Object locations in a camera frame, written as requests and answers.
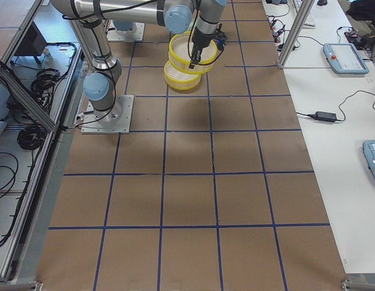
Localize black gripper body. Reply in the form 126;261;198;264
192;29;214;64

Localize yellow steamer layer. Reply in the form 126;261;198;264
169;31;218;75
163;61;201;91

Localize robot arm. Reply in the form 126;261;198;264
112;20;137;33
52;1;227;129

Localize black power adapter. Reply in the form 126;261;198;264
307;111;337;122

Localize teach pendant far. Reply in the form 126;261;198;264
323;43;369;75

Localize teach pendant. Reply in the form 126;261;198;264
323;43;369;75
362;140;375;179

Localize black box on shelf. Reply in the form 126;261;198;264
15;22;47;57

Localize teach pendant near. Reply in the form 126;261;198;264
362;140;375;179

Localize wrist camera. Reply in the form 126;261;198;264
214;28;228;52

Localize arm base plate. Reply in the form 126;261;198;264
81;95;134;134
107;21;145;42

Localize aluminium frame post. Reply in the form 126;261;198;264
277;0;314;69

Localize coiled black cables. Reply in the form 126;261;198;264
30;68;60;105

